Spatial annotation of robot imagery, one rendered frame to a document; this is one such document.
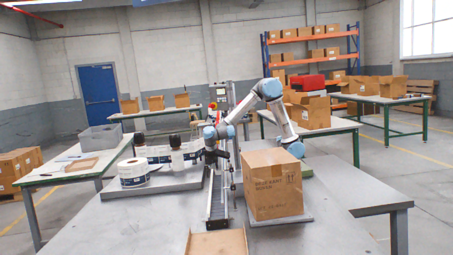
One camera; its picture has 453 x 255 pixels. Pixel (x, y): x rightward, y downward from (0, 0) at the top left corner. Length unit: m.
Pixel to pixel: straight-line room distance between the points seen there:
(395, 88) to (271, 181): 4.80
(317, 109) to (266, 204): 2.35
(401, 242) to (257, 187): 0.85
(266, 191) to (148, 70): 8.52
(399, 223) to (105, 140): 3.11
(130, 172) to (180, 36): 7.87
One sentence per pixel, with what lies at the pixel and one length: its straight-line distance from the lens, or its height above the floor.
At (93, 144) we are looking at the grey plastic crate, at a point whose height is 0.88.
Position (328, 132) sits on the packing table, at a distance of 3.83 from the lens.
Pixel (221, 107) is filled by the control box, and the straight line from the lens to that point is 2.29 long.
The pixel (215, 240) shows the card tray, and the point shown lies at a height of 0.83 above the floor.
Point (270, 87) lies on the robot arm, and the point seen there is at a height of 1.45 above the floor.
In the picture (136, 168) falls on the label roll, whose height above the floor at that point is 1.00.
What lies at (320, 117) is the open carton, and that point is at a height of 0.92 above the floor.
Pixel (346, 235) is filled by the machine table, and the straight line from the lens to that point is 1.50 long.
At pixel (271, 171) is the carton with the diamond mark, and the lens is 1.49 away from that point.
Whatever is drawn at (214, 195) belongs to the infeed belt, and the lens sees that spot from 1.83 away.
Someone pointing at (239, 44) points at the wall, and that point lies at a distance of 9.87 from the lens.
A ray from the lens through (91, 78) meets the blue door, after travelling 10.09.
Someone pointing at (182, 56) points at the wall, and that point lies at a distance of 9.73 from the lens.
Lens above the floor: 1.58
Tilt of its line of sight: 11 degrees down
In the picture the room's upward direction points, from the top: 6 degrees counter-clockwise
